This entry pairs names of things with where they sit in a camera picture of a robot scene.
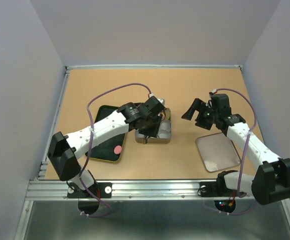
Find metal serving tongs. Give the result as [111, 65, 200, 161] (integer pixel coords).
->
[142, 107, 172, 145]

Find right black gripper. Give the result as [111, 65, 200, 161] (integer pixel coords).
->
[180, 98, 219, 130]

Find purple cable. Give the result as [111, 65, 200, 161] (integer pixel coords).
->
[81, 83, 153, 218]
[209, 87, 260, 216]

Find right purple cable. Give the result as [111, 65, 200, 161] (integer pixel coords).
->
[209, 87, 260, 216]

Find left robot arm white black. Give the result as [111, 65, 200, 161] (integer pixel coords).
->
[47, 95, 166, 197]

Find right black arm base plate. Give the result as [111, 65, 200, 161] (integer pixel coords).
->
[197, 181, 237, 198]

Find dark green metal tray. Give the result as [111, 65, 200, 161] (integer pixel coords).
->
[90, 105, 126, 163]

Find pink round cookie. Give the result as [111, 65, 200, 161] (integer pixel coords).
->
[113, 145, 122, 155]

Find gold tin lid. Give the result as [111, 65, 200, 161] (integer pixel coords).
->
[195, 133, 241, 173]

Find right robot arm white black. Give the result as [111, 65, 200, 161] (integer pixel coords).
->
[182, 91, 290, 206]

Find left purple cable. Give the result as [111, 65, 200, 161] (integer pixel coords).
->
[81, 83, 153, 218]

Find white paper cookie cups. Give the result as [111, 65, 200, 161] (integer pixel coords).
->
[157, 120, 172, 139]

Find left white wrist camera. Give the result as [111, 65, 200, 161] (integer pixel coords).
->
[158, 98, 165, 105]

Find aluminium frame rail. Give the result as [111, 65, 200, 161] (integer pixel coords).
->
[25, 179, 215, 202]

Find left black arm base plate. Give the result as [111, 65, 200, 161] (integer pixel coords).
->
[66, 182, 113, 199]

